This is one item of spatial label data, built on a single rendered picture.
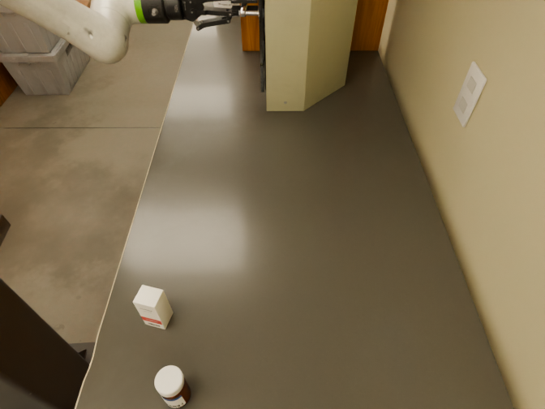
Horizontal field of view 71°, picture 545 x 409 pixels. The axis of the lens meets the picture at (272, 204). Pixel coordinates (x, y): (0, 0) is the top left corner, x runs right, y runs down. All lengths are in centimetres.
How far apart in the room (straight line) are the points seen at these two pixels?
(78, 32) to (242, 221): 58
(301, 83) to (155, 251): 60
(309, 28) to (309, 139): 28
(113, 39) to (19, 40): 219
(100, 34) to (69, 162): 171
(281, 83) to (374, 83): 35
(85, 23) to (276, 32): 45
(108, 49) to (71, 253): 133
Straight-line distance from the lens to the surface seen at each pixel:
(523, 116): 77
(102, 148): 273
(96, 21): 108
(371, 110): 121
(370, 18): 148
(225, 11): 114
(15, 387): 129
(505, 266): 81
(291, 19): 104
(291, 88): 113
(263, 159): 100
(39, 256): 226
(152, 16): 115
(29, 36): 319
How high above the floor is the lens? 161
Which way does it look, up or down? 49 degrees down
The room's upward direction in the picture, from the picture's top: straight up
